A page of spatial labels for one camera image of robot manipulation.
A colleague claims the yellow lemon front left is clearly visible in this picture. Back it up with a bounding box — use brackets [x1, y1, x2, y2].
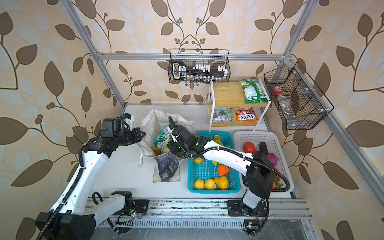
[194, 179, 205, 190]

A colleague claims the white plastic basket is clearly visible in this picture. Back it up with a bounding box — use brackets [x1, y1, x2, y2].
[233, 130, 295, 193]

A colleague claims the black tool set in basket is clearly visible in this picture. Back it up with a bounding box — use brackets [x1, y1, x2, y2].
[168, 60, 230, 83]

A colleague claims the yellow pear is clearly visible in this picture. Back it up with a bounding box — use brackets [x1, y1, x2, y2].
[214, 176, 230, 190]

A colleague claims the yellow mango fruit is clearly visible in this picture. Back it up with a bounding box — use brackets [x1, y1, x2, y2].
[194, 158, 204, 165]

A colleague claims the red tomato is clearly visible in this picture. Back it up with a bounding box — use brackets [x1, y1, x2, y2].
[243, 142, 257, 154]

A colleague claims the yellow green snack bag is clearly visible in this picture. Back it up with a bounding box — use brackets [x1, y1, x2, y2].
[154, 125, 172, 147]

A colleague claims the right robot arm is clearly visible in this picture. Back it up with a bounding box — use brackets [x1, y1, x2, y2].
[168, 119, 291, 216]

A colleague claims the teal candy bag top shelf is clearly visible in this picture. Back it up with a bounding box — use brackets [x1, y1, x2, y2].
[155, 141, 168, 149]

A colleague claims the purple onion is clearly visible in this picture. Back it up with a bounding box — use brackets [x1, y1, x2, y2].
[267, 153, 280, 166]

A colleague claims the orange fruit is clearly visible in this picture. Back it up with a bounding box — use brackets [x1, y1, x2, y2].
[217, 165, 230, 177]

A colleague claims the white wire shelf rack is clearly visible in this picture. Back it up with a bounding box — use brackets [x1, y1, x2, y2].
[208, 82, 271, 131]

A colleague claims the black wire basket back wall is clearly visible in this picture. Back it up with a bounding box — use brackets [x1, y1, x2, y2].
[168, 48, 231, 84]

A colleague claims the teal plastic basket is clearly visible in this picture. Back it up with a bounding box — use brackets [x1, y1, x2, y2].
[188, 132, 241, 195]

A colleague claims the yellow banana bunch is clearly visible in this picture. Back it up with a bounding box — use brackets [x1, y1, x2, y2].
[212, 135, 223, 167]
[151, 147, 162, 156]

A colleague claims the teal candy bag lower shelf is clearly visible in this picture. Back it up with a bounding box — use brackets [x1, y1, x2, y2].
[213, 108, 233, 123]

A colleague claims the black wire basket right wall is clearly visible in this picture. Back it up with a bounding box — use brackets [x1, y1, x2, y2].
[264, 62, 334, 130]

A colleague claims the white fabric grocery bag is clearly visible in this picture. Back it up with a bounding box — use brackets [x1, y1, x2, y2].
[138, 109, 196, 183]

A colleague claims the teal candy bag shelf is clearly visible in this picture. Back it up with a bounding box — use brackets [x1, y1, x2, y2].
[155, 141, 168, 149]
[213, 108, 233, 123]

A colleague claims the purple eggplant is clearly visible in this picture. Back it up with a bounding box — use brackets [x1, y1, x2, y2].
[259, 142, 269, 155]

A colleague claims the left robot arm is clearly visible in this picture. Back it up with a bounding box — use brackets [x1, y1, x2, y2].
[35, 114, 146, 240]

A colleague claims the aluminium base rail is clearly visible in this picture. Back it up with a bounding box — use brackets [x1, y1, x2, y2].
[110, 198, 313, 229]

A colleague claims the red Fox's candy bag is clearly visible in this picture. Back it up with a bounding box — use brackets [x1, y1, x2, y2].
[235, 107, 259, 123]

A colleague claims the plastic bottle red cap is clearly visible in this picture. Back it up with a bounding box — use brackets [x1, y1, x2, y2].
[273, 86, 292, 111]

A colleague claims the black wire basket wall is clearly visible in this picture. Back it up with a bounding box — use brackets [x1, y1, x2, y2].
[168, 48, 231, 84]
[264, 62, 334, 130]

